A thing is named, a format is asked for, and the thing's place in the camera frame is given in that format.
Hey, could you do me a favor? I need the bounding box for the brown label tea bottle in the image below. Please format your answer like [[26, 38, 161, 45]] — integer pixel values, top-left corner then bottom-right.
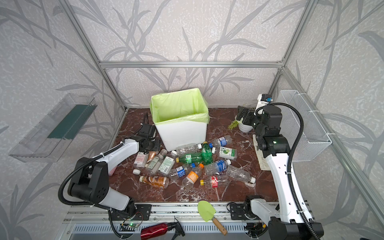
[[147, 151, 159, 164]]

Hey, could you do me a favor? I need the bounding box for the pink label square bottle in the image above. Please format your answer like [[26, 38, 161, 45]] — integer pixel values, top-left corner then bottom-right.
[[134, 152, 149, 169]]

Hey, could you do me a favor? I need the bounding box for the grey label clear bottle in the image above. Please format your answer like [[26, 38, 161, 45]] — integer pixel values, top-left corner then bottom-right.
[[146, 149, 168, 176]]

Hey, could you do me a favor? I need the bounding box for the blue label water bottle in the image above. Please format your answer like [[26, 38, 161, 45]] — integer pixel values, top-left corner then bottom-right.
[[204, 160, 232, 177]]

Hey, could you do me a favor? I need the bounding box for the orange label orange cap bottle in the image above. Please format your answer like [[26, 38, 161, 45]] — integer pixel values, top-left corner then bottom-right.
[[182, 164, 204, 191]]

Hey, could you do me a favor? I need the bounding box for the red label yellow cap bottle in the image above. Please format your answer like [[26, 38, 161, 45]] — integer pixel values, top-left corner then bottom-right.
[[200, 175, 231, 189]]

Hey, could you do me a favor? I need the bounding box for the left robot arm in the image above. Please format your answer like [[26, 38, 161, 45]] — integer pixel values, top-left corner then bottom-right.
[[58, 124, 160, 217]]

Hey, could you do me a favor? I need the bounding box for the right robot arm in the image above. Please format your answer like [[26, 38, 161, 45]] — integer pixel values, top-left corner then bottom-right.
[[236, 103, 324, 240]]

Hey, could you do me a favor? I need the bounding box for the blue label bottle near bin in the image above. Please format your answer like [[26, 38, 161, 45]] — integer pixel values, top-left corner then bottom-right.
[[209, 135, 233, 148]]

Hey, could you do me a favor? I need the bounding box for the white bin with green liner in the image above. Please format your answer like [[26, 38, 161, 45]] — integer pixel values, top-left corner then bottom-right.
[[150, 88, 210, 152]]

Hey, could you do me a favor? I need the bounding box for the white potted flower plant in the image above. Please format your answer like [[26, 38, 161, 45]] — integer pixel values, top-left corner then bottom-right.
[[228, 106, 255, 133]]

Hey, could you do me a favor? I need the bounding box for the white green label bottle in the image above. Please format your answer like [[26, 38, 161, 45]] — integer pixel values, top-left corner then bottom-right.
[[158, 151, 177, 176]]

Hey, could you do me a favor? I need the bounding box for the square bottle green label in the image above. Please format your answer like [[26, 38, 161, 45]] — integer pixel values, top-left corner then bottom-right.
[[212, 147, 238, 161]]

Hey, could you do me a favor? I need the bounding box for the clear bottle white cap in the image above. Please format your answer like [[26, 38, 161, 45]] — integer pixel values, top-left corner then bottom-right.
[[176, 144, 202, 157]]

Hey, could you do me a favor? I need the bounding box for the brown tea bottle lying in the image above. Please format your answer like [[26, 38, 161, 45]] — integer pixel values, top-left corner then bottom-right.
[[139, 176, 170, 189]]

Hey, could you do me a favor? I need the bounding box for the small blue label bottle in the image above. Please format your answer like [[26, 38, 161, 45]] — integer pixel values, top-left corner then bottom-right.
[[168, 163, 196, 181]]

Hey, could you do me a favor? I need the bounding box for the beige gardening glove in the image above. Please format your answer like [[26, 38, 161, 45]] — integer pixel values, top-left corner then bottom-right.
[[253, 135, 271, 171]]

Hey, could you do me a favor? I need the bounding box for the green plastic soda bottle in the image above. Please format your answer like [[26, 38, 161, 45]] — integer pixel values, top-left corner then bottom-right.
[[176, 153, 207, 164]]

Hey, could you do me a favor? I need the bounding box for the green circuit board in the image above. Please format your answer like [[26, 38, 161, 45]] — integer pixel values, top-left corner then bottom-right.
[[120, 223, 141, 232]]

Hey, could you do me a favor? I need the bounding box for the red spray bottle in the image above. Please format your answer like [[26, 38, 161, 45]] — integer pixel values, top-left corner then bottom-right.
[[141, 222, 185, 240]]

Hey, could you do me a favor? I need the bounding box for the green garden trowel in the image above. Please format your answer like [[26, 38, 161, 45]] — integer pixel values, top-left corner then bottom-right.
[[198, 201, 228, 236]]

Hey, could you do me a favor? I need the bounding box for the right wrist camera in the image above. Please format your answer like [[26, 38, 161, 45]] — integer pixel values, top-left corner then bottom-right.
[[255, 94, 273, 116]]

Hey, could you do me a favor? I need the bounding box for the white wire mesh basket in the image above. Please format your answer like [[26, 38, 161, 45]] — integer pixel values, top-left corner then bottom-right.
[[270, 89, 333, 163]]

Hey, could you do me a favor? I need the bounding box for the aluminium frame crossbar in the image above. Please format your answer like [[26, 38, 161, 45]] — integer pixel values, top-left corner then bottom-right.
[[100, 61, 283, 69]]

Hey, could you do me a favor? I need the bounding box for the clear acrylic wall shelf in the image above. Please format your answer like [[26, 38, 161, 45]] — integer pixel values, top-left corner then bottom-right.
[[9, 94, 98, 163]]

